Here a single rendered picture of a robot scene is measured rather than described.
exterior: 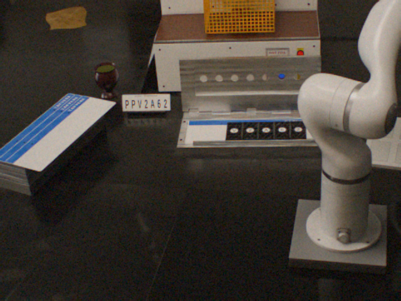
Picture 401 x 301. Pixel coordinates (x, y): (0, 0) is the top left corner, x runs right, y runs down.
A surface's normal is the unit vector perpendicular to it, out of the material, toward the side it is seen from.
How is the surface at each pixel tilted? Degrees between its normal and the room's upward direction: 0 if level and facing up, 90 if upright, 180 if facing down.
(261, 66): 81
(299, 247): 0
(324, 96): 53
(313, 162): 0
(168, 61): 90
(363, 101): 40
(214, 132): 0
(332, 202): 90
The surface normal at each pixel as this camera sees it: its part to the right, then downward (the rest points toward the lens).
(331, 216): -0.67, 0.45
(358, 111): -0.55, 0.05
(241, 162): -0.07, -0.83
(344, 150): 0.05, -0.43
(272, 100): -0.10, 0.42
